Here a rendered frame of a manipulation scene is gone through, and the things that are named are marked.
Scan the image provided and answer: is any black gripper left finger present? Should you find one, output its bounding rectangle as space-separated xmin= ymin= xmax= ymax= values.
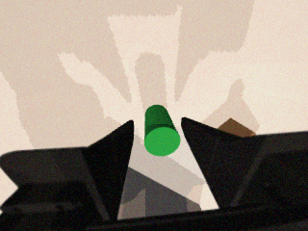
xmin=0 ymin=120 xmax=135 ymax=220

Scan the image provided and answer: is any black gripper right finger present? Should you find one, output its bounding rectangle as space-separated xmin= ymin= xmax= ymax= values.
xmin=181 ymin=117 xmax=308 ymax=209

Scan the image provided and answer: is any brown wooden block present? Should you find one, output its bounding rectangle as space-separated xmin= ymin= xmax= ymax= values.
xmin=217 ymin=117 xmax=257 ymax=138

